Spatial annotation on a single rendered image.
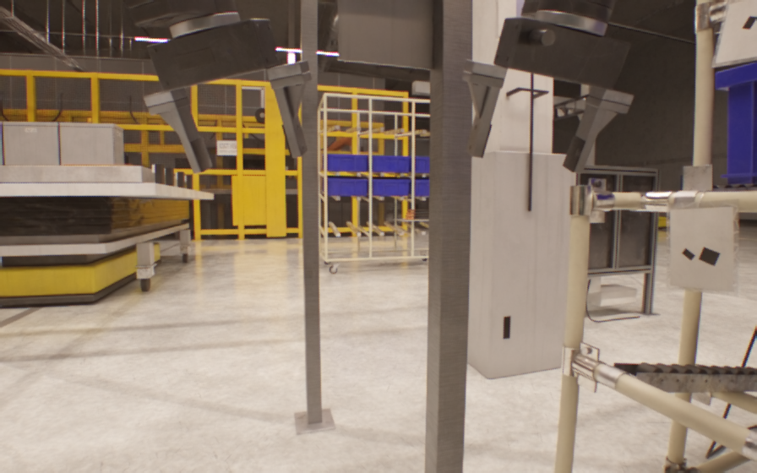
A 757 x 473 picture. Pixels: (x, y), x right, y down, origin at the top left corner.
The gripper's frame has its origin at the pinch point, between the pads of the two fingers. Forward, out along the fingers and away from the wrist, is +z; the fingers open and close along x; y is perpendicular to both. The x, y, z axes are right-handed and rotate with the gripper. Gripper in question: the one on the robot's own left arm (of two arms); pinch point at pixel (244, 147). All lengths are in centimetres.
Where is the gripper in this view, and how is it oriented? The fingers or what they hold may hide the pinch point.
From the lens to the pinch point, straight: 51.2
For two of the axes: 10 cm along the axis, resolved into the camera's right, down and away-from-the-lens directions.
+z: 1.8, 8.7, 4.5
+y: 1.2, -4.8, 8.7
